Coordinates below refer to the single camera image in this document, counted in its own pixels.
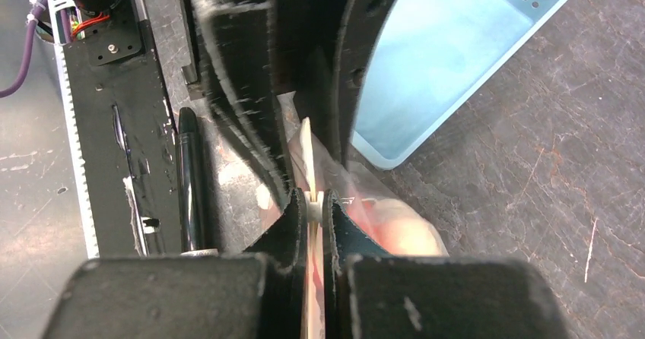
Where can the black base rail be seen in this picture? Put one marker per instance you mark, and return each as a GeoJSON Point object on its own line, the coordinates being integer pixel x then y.
{"type": "Point", "coordinates": [122, 133]}

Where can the clear polka dot zip bag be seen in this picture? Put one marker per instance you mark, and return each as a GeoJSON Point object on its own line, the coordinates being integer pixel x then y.
{"type": "Point", "coordinates": [389, 222]}

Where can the black marker pen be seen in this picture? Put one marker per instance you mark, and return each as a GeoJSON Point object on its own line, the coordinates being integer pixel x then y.
{"type": "Point", "coordinates": [191, 182]}

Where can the light blue plastic basket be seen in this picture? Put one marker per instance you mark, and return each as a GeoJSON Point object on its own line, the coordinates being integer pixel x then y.
{"type": "Point", "coordinates": [432, 55]}

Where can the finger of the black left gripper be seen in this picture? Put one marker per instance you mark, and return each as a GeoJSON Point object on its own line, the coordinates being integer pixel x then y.
{"type": "Point", "coordinates": [239, 36]}
{"type": "Point", "coordinates": [327, 46]}

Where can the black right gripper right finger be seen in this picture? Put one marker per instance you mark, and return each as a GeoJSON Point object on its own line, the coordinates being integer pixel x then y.
{"type": "Point", "coordinates": [372, 294]}

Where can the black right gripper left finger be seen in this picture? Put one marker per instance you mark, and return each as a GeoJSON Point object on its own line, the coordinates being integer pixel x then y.
{"type": "Point", "coordinates": [257, 293]}

